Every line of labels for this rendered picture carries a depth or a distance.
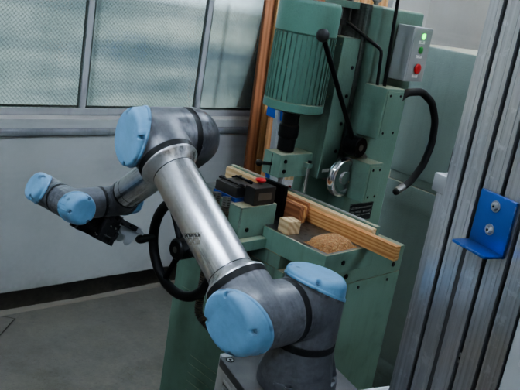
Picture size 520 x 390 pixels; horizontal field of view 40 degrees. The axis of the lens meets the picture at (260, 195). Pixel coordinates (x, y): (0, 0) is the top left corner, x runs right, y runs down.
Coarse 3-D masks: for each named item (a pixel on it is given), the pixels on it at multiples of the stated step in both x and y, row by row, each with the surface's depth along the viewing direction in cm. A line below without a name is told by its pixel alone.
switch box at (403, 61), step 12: (396, 36) 211; (408, 36) 208; (420, 36) 209; (396, 48) 211; (408, 48) 208; (396, 60) 212; (408, 60) 209; (420, 60) 213; (396, 72) 212; (408, 72) 210; (420, 72) 215
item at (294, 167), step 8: (272, 152) 207; (280, 152) 207; (288, 152) 208; (296, 152) 210; (304, 152) 212; (264, 160) 209; (272, 160) 207; (280, 160) 205; (288, 160) 207; (296, 160) 209; (304, 160) 212; (264, 168) 210; (272, 168) 207; (280, 168) 206; (288, 168) 208; (296, 168) 210; (304, 168) 213; (280, 176) 207; (288, 176) 209
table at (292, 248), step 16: (272, 224) 197; (304, 224) 201; (240, 240) 190; (256, 240) 192; (272, 240) 193; (288, 240) 189; (304, 240) 189; (288, 256) 189; (304, 256) 185; (320, 256) 181; (336, 256) 183; (352, 256) 188; (368, 256) 194
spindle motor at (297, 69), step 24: (288, 0) 192; (312, 0) 190; (288, 24) 193; (312, 24) 191; (336, 24) 195; (288, 48) 195; (312, 48) 193; (288, 72) 196; (312, 72) 196; (264, 96) 204; (288, 96) 197; (312, 96) 198
